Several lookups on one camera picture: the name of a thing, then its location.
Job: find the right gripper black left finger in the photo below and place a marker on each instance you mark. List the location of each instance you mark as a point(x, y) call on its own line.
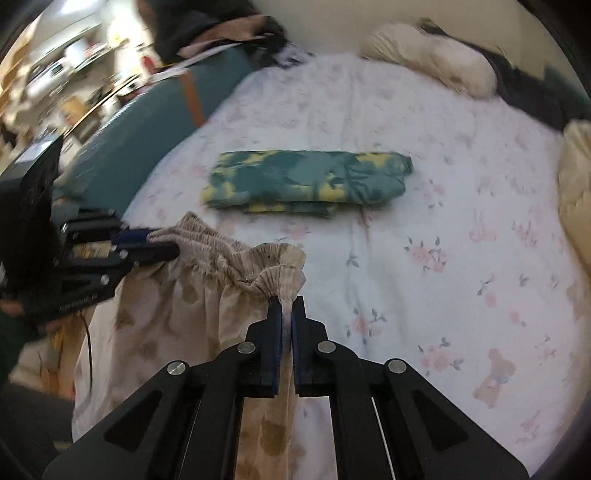
point(184, 422)

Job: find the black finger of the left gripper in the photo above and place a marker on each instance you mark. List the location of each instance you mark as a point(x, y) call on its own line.
point(134, 247)

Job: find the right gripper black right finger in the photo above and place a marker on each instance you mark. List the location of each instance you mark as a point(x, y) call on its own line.
point(388, 421)

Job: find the beige bear print pants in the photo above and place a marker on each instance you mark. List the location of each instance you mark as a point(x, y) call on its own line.
point(189, 309)

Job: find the dark clothing pile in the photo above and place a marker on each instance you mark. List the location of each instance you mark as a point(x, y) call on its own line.
point(183, 29)

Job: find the person's left hand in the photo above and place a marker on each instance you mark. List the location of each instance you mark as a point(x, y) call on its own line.
point(12, 308)

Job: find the teal bed side cushion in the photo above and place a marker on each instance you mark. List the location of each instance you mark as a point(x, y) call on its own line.
point(114, 163)

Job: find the white floral bed sheet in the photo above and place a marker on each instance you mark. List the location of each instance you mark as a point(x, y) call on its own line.
point(468, 276)

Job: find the green yellow folded cloth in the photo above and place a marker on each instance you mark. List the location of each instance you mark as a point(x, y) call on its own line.
point(305, 182)

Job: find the cluttered kitchen counter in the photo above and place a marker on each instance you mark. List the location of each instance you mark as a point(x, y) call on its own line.
point(72, 66)

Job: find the cream yellow blanket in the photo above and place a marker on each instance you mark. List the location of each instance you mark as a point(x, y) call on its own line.
point(574, 184)

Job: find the cream fluffy plush toy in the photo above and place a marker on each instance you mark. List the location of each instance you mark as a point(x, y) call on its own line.
point(456, 65)

